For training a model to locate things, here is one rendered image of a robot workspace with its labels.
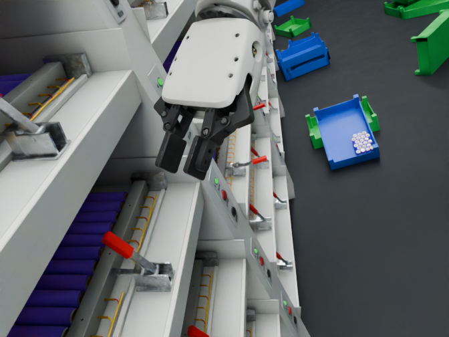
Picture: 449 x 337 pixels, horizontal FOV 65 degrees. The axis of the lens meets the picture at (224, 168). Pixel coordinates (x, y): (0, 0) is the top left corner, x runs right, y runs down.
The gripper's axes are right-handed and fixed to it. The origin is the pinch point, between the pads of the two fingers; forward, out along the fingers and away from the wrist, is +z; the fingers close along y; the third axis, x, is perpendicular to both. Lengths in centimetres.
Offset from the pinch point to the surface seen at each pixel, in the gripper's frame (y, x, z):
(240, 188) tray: 16.4, -40.5, -3.1
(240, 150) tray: 24, -48, -14
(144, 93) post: 11.2, -1.3, -7.3
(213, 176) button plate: 10.1, -20.2, -1.5
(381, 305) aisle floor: -12, -87, 14
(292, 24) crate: 129, -230, -188
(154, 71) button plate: 13.2, -3.3, -11.6
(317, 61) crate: 66, -170, -114
